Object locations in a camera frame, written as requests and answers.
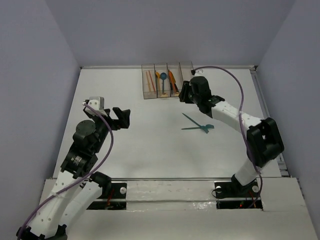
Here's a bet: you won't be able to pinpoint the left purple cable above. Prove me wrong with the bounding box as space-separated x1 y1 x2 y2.
16 102 115 238

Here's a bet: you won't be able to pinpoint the yellow orange spoon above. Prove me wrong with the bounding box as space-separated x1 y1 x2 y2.
155 71 161 91

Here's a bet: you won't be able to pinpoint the gold knife black handle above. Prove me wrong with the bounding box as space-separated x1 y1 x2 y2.
174 79 180 97
169 75 175 97

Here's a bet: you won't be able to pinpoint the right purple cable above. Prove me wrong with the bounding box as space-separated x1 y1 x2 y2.
191 65 263 208

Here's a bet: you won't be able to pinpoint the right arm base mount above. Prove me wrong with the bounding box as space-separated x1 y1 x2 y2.
211 181 263 210

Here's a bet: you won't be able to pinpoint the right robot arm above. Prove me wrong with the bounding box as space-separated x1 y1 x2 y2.
178 76 284 199

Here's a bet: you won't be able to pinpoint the purple cable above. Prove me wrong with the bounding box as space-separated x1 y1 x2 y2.
16 102 115 238
191 65 263 208

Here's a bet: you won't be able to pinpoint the teal fork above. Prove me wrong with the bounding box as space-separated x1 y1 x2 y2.
181 124 215 131
182 113 209 134

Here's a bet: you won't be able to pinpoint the orange chopstick long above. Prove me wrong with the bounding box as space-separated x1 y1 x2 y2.
148 71 156 93

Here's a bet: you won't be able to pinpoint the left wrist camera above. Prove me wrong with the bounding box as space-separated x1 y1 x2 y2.
82 96 105 114

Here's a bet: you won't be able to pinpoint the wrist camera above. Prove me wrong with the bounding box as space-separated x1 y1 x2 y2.
82 96 105 114
191 69 204 77

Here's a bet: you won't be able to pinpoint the yellow orange chopstick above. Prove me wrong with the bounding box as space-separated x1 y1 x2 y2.
145 70 152 92

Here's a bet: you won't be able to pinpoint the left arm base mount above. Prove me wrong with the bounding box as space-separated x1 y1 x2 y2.
87 181 127 211

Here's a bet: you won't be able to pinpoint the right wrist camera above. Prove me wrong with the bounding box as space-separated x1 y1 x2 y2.
191 69 204 77

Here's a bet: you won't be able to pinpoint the blue spoon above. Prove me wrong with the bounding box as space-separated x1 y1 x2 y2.
160 72 167 95

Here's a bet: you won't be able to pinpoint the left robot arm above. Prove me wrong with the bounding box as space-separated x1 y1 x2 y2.
16 103 131 240

